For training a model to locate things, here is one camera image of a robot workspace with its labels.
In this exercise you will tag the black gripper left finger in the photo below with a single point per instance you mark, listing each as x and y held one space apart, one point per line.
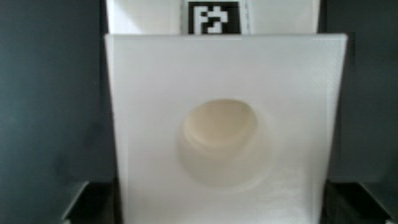
91 209

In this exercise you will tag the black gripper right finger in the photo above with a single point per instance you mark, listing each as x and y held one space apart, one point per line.
350 206

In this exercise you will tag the white lamp base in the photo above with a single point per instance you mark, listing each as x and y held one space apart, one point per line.
224 75

